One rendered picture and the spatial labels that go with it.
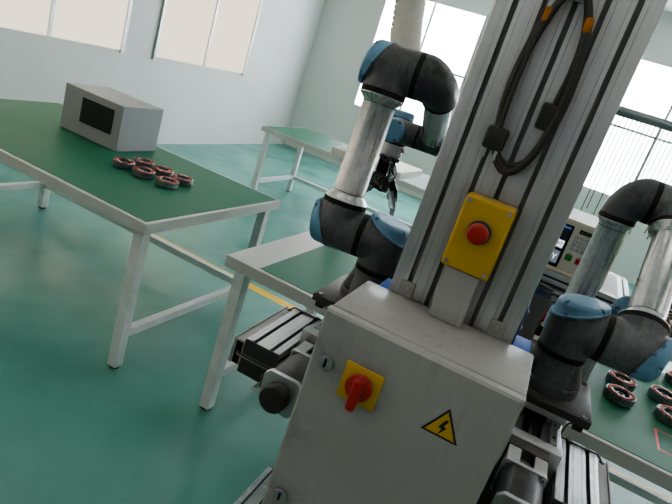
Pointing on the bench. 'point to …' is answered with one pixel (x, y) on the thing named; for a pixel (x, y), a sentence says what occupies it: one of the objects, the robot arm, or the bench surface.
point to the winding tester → (576, 242)
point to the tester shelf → (616, 286)
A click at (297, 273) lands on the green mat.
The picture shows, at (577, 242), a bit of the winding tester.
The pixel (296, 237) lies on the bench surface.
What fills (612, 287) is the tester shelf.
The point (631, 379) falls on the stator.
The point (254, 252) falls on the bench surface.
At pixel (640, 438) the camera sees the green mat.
